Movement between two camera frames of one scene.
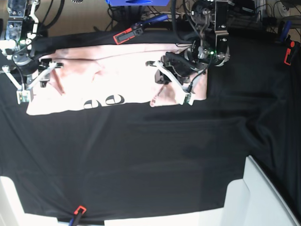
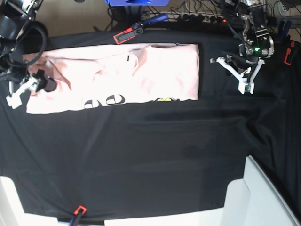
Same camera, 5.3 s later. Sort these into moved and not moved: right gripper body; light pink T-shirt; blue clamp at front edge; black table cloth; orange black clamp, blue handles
Moved: right gripper body
Not moved: orange black clamp, blue handles; black table cloth; light pink T-shirt; blue clamp at front edge
